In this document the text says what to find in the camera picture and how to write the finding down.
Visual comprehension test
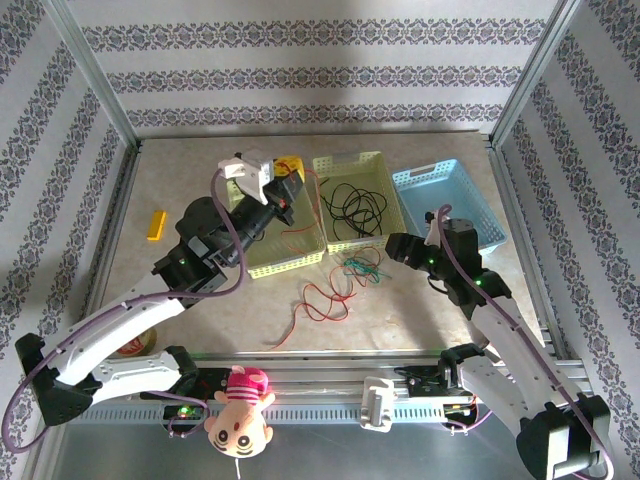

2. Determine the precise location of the slotted grey cable duct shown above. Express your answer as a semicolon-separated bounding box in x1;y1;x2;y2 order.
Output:
63;402;521;427

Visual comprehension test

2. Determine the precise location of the aluminium frame post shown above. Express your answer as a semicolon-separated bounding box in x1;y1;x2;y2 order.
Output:
42;0;142;147
488;0;585;147

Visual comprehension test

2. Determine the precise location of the thin green cable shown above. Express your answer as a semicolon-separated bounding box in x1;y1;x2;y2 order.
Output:
355;266;394;288

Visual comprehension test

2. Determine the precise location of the thin black cable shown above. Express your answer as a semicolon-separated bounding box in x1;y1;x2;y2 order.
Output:
318;181;389;239

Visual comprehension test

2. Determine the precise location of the white plastic mount bracket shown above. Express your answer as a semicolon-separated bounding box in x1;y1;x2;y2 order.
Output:
359;375;399;434

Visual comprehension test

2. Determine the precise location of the pale yellow plastic basket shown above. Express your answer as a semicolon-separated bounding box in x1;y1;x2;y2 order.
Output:
226;164;328;280
312;151;408;257

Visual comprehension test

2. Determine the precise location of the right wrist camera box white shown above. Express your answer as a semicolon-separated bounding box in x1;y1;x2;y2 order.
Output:
423;207;452;247

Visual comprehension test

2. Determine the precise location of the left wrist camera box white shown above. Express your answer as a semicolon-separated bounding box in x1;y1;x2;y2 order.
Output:
218;151;275;205

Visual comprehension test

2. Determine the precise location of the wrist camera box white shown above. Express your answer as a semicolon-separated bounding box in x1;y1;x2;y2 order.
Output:
218;151;275;205
423;207;452;247

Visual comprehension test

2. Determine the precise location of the yellow rectangular block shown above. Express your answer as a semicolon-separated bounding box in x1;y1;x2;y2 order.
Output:
146;210;168;243

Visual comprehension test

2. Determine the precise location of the light blue plastic basket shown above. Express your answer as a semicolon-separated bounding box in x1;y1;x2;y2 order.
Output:
391;158;509;257

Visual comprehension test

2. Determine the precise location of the plush doll with pink hat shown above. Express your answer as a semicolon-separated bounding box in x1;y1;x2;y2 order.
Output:
203;364;277;479

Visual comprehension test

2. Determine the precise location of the thin red cable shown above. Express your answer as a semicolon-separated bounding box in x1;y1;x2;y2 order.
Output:
267;167;384;352

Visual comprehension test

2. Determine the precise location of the thin teal cable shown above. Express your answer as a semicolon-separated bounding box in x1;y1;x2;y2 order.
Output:
343;256;380;282

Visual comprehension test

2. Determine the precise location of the aluminium frame rail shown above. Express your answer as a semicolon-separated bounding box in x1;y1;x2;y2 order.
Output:
48;351;589;402

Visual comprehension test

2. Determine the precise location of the black base plate right arm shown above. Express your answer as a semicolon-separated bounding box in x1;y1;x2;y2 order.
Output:
393;363;481;401

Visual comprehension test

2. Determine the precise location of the tin can with red label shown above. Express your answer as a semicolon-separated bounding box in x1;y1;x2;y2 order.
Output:
112;327;159;359

